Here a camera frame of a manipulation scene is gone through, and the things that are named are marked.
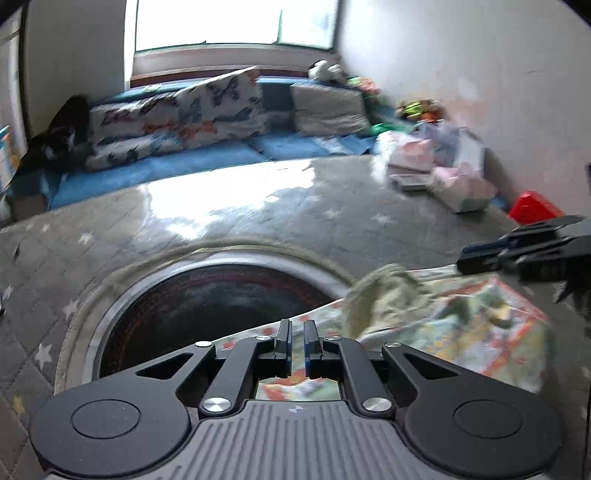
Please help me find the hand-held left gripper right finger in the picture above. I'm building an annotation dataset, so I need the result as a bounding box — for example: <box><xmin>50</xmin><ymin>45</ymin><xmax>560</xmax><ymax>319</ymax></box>
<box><xmin>305</xmin><ymin>319</ymin><xmax>467</xmax><ymax>420</ymax></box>

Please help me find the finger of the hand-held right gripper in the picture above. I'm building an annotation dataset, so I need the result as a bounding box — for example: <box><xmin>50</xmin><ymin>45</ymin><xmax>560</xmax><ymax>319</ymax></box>
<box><xmin>456</xmin><ymin>237</ymin><xmax>578</xmax><ymax>282</ymax></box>
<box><xmin>462</xmin><ymin>215</ymin><xmax>586</xmax><ymax>259</ymax></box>

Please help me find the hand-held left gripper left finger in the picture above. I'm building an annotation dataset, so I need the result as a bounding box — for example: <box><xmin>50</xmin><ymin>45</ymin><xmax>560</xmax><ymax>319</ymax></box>
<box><xmin>134</xmin><ymin>319</ymin><xmax>293</xmax><ymax>418</ymax></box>

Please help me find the colourful printed garment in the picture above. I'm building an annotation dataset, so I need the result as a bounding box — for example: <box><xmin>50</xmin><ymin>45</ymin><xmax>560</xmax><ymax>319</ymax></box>
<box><xmin>212</xmin><ymin>263</ymin><xmax>557</xmax><ymax>402</ymax></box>

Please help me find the red box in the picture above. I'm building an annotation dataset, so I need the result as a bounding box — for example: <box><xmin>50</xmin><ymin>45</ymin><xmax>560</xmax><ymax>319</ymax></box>
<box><xmin>508</xmin><ymin>191</ymin><xmax>565</xmax><ymax>225</ymax></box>

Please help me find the grey quilted star mat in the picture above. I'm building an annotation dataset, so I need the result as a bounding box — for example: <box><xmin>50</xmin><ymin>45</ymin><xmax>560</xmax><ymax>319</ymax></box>
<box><xmin>0</xmin><ymin>154</ymin><xmax>591</xmax><ymax>480</ymax></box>

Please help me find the colourful toy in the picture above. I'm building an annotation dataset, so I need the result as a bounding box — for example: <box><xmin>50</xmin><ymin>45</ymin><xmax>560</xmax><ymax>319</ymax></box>
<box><xmin>396</xmin><ymin>98</ymin><xmax>445</xmax><ymax>123</ymax></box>

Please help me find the green toy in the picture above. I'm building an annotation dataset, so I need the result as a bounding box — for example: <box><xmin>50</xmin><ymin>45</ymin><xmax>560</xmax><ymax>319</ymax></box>
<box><xmin>346</xmin><ymin>76</ymin><xmax>385</xmax><ymax>100</ymax></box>

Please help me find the blue floor mat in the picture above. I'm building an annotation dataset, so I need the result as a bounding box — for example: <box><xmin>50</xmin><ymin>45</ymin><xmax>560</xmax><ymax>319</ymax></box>
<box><xmin>46</xmin><ymin>76</ymin><xmax>393</xmax><ymax>210</ymax></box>

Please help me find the grey pillow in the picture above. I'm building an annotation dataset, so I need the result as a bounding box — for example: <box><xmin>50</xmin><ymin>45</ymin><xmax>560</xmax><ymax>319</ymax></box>
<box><xmin>291</xmin><ymin>82</ymin><xmax>373</xmax><ymax>137</ymax></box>

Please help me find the large butterfly print pillow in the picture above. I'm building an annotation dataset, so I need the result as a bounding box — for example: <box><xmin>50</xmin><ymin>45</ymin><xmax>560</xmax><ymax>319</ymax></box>
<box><xmin>178</xmin><ymin>66</ymin><xmax>269</xmax><ymax>149</ymax></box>

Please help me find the blue cushion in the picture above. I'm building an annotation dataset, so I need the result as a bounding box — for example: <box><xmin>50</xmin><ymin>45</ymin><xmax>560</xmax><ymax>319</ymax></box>
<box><xmin>256</xmin><ymin>76</ymin><xmax>319</xmax><ymax>116</ymax></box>

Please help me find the long butterfly print pillow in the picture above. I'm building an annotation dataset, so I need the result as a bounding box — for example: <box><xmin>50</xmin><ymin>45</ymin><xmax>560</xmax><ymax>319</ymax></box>
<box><xmin>88</xmin><ymin>95</ymin><xmax>195</xmax><ymax>145</ymax></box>
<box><xmin>84</xmin><ymin>133</ymin><xmax>186</xmax><ymax>172</ymax></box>

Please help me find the white plush toy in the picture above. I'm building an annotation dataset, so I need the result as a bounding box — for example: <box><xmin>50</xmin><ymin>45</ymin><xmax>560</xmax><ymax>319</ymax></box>
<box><xmin>308</xmin><ymin>60</ymin><xmax>347</xmax><ymax>85</ymax></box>

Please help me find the black bag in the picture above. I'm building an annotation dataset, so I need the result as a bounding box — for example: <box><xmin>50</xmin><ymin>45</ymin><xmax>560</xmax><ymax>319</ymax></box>
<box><xmin>19</xmin><ymin>95</ymin><xmax>92</xmax><ymax>172</ymax></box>

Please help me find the window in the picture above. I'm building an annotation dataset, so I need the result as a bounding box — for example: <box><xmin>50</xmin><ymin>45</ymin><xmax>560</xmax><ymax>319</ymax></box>
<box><xmin>134</xmin><ymin>0</ymin><xmax>341</xmax><ymax>52</ymax></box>

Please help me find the stack of books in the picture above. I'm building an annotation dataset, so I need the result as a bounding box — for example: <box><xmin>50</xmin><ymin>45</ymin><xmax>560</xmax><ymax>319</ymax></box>
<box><xmin>0</xmin><ymin>124</ymin><xmax>25</xmax><ymax>195</ymax></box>

